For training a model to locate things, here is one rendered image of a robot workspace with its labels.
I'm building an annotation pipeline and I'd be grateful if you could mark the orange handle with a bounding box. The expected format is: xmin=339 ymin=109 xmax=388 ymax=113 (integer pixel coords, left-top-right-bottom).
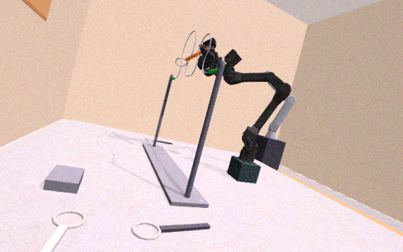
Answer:
xmin=175 ymin=52 xmax=197 ymax=67

